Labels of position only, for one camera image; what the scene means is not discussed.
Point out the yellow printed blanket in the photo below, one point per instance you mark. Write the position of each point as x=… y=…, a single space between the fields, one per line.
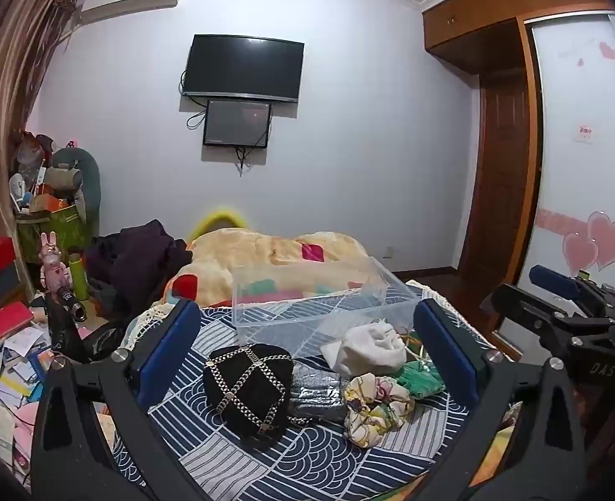
x=265 y=255

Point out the white cloth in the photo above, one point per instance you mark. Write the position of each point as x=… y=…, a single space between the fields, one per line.
x=365 y=349

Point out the green bottle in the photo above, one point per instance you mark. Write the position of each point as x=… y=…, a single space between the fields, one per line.
x=79 y=279

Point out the red book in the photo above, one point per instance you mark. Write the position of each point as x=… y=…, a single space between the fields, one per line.
x=5 y=321

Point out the pink rabbit figure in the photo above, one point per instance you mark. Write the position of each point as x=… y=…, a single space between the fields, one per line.
x=52 y=266

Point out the white wall socket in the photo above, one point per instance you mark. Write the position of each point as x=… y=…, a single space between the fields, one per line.
x=388 y=252

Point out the brown wooden door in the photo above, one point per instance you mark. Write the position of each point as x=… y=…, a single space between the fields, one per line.
x=500 y=177

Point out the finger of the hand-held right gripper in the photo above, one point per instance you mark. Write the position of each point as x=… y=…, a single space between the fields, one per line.
x=550 y=277
x=527 y=305

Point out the blue patterned bed sheet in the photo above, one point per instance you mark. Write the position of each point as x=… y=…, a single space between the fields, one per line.
x=312 y=469

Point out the floral fabric scrunchie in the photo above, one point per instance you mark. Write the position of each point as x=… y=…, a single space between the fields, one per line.
x=373 y=412

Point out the wooden overhead cabinet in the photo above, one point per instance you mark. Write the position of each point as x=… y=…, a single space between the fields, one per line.
x=474 y=26

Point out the pink paper note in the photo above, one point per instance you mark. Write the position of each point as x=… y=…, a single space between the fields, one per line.
x=584 y=133

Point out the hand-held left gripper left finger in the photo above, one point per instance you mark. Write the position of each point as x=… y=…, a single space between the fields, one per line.
x=167 y=347

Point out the clear plastic storage box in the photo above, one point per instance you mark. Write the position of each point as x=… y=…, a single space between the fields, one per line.
x=265 y=313

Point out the small white fan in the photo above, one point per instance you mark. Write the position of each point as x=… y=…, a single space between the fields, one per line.
x=17 y=188

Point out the wall-mounted black television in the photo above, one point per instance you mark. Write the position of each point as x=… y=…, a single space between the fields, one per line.
x=242 y=67

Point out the green paper bag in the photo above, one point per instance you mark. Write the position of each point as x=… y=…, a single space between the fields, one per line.
x=62 y=229

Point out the green fabric scrunchie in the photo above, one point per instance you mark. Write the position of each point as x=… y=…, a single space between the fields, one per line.
x=417 y=382

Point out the yellow plush object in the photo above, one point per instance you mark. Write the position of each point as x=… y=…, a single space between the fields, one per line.
x=218 y=219

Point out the brown striped curtain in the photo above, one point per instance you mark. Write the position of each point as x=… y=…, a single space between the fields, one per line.
x=10 y=88

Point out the black telescope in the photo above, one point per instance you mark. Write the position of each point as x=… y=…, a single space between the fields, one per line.
x=71 y=307

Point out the white wardrobe door with hearts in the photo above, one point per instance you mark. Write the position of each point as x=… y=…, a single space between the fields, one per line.
x=574 y=193

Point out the dark clothing heap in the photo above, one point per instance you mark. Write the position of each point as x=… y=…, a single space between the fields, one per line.
x=130 y=261

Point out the grey glitter pouch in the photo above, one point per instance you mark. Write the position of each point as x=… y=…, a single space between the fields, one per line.
x=318 y=394

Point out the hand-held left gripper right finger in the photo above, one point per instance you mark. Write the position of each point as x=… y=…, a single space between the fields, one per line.
x=446 y=357

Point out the pile of papers and books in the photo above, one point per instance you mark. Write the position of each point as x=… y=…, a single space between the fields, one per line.
x=10 y=381

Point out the small black wall monitor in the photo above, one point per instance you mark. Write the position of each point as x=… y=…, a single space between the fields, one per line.
x=237 y=122

